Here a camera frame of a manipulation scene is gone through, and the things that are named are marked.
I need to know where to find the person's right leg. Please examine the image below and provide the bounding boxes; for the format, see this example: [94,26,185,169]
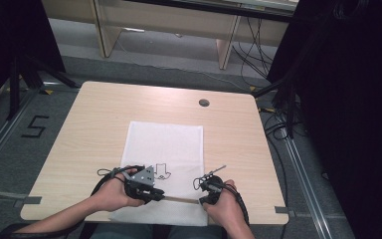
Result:
[168,224,225,239]

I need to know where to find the metal floor rail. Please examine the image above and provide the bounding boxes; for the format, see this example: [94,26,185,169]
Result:
[0,89,38,182]
[283,135,334,239]

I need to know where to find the white cloth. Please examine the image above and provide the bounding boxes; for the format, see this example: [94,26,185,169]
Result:
[108,120,210,227]

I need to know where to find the thin wooden stick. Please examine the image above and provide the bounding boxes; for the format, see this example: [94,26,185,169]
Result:
[162,195,201,204]

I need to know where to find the bundle of black hanging cables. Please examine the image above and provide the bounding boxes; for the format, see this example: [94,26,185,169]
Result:
[231,16,277,88]

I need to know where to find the black curtain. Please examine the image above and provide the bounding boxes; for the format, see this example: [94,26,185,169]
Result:
[0,0,67,116]
[267,0,382,239]

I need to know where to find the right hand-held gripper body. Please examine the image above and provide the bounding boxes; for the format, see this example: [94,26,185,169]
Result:
[199,164,228,204]

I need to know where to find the person's left leg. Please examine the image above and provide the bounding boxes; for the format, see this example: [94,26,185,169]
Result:
[90,223,153,239]

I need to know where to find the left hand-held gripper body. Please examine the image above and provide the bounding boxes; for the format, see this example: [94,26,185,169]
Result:
[123,164,162,204]

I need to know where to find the left hand-held gripper black cable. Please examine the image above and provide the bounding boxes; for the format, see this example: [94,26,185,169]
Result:
[90,164,146,197]

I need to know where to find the right hand-held gripper black cable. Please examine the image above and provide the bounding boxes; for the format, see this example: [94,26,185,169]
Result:
[224,183,251,227]

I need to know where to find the person's left hand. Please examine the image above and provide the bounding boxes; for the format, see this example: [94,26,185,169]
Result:
[94,167,146,213]

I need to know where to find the grey tape strip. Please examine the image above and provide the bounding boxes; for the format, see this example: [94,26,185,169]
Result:
[13,195,43,209]
[274,205,296,219]

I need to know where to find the person's right hand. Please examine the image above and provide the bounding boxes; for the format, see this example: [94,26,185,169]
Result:
[202,179,246,229]

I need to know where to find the person's leg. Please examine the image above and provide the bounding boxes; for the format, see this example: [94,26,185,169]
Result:
[90,223,153,239]
[168,224,225,239]

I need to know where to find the black floor cables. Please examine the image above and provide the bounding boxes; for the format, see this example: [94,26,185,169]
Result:
[258,105,301,239]

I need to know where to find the black metal stand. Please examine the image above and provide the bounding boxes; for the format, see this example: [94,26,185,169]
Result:
[252,64,301,139]
[5,54,82,121]

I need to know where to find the hand-held gripper black cable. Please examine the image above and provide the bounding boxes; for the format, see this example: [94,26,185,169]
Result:
[224,183,251,227]
[90,164,146,197]

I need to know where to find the light wooden desk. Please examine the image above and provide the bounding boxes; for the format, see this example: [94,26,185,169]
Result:
[42,0,300,71]

